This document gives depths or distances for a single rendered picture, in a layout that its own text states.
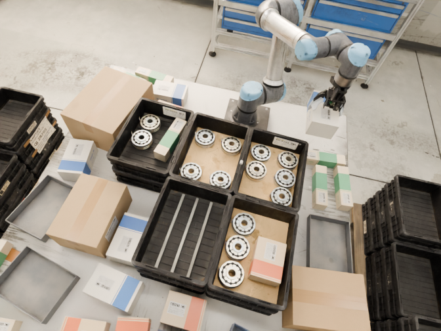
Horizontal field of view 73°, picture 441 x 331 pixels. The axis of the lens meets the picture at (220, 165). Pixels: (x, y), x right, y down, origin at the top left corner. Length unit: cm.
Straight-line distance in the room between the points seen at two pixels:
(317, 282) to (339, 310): 12
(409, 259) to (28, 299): 201
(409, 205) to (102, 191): 180
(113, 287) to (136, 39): 282
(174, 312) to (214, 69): 248
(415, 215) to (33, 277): 207
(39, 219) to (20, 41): 257
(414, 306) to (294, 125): 122
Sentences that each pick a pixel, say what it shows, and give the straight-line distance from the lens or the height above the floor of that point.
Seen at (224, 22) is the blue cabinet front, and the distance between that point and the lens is 321.
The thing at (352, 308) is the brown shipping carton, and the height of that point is 86.
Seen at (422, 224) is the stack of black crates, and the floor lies 49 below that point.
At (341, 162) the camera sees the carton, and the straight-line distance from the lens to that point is 178.
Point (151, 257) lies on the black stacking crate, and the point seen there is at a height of 83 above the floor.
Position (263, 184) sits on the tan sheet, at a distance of 147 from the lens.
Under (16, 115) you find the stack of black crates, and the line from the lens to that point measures 240.
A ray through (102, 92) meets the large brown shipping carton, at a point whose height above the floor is 90.
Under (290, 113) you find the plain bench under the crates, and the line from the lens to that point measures 198.
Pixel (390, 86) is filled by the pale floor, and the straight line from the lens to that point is 378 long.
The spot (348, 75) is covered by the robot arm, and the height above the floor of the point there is 137.
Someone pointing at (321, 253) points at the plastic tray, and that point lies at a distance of 156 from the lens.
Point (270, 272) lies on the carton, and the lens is 125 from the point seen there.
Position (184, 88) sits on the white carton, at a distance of 188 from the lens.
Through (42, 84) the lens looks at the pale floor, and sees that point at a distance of 332.
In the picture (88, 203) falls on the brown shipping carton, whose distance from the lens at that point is 142.
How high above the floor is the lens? 209
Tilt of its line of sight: 58 degrees down
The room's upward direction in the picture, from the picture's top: 9 degrees clockwise
